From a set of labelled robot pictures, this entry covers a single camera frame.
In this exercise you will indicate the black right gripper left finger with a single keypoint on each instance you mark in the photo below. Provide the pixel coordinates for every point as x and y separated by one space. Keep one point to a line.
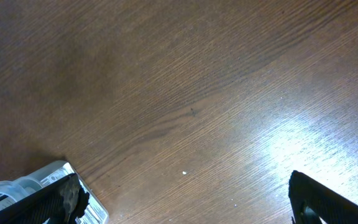
26 201

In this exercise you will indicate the clear plastic container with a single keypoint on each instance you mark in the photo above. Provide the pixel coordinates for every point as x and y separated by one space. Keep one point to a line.
95 208

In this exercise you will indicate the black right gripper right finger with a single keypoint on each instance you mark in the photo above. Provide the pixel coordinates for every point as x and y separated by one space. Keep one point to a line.
312 202

